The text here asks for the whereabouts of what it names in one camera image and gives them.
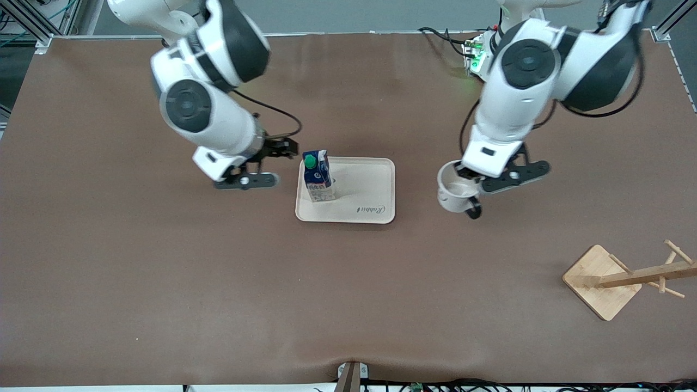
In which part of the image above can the white mug black handle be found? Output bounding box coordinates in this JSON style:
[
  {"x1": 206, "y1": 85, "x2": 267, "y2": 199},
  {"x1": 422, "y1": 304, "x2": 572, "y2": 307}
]
[{"x1": 437, "y1": 160, "x2": 484, "y2": 221}]

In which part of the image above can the blue milk carton green cap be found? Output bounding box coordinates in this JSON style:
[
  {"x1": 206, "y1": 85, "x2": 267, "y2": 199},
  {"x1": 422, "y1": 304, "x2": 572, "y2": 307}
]
[{"x1": 302, "y1": 150, "x2": 337, "y2": 203}]

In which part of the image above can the cream plastic serving tray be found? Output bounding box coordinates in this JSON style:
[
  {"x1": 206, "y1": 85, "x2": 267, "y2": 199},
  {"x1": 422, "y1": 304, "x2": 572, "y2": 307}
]
[{"x1": 295, "y1": 157, "x2": 396, "y2": 224}]

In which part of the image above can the wooden mug tree rack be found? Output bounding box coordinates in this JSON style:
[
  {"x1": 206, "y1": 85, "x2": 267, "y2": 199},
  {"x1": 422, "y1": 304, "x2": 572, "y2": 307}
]
[{"x1": 562, "y1": 240, "x2": 697, "y2": 322}]

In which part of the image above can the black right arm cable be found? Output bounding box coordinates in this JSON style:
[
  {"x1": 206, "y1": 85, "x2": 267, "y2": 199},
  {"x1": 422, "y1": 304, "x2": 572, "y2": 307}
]
[{"x1": 231, "y1": 89, "x2": 303, "y2": 140}]

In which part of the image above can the black left base cable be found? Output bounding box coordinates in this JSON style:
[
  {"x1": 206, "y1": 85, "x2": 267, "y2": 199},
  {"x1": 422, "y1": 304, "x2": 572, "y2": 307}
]
[{"x1": 418, "y1": 26, "x2": 474, "y2": 58}]

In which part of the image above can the aluminium frame profile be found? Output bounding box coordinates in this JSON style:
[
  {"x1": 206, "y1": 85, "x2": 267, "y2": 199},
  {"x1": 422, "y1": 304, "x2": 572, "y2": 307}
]
[
  {"x1": 651, "y1": 0, "x2": 697, "y2": 43},
  {"x1": 0, "y1": 0, "x2": 82, "y2": 55}
]

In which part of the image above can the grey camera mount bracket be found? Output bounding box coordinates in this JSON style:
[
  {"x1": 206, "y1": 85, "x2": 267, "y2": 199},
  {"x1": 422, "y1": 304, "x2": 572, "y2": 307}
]
[{"x1": 335, "y1": 361, "x2": 370, "y2": 392}]

